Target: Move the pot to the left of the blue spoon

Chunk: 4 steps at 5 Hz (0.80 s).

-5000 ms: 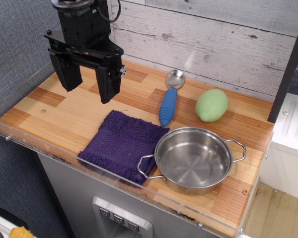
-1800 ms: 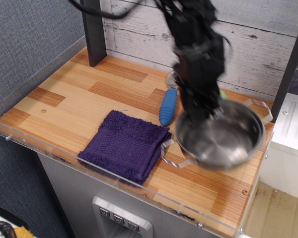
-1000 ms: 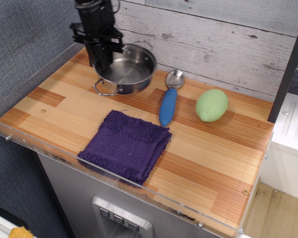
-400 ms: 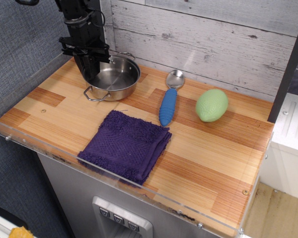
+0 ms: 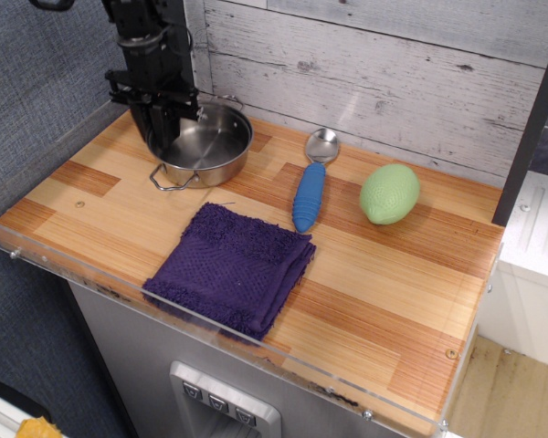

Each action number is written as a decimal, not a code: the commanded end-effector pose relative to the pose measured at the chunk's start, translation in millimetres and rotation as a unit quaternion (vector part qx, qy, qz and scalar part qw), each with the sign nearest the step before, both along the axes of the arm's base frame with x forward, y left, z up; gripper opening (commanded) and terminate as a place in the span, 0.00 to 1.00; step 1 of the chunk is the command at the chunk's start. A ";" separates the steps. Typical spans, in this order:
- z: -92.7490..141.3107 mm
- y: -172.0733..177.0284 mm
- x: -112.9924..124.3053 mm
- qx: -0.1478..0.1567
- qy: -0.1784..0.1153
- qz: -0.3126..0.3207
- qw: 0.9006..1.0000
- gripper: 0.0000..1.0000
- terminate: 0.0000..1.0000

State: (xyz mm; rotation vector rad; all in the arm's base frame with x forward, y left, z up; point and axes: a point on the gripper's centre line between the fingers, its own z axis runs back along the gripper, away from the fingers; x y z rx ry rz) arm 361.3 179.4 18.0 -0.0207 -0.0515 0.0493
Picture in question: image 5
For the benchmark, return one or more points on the purple folded towel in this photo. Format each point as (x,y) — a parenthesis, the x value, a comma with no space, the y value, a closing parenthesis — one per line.
(233,269)

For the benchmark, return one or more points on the stainless steel pot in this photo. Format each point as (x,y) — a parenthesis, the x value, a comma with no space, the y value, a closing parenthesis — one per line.
(207,152)

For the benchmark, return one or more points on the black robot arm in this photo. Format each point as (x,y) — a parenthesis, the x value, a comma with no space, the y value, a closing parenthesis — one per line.
(135,19)

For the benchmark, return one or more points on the clear acrylic table guard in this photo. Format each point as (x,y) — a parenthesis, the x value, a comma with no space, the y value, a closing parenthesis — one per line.
(333,365)

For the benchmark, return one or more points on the black vertical post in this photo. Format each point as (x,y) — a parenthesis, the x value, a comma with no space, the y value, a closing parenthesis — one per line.
(524,154)

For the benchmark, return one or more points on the silver toy fridge dispenser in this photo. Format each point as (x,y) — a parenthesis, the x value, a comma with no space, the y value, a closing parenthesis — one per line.
(212,408)

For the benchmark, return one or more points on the blue handled metal spoon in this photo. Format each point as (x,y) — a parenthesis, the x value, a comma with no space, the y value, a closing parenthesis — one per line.
(321,148)

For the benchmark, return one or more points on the yellow object bottom left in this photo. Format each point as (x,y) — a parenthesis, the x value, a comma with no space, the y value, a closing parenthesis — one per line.
(38,428)

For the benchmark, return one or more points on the white appliance right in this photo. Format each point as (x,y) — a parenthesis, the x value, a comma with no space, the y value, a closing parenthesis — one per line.
(514,308)

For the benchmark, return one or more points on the green toy lemon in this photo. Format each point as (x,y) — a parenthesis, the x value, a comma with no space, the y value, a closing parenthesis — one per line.
(389,194)

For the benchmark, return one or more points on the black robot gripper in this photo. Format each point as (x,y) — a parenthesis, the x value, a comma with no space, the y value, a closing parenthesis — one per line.
(154,85)

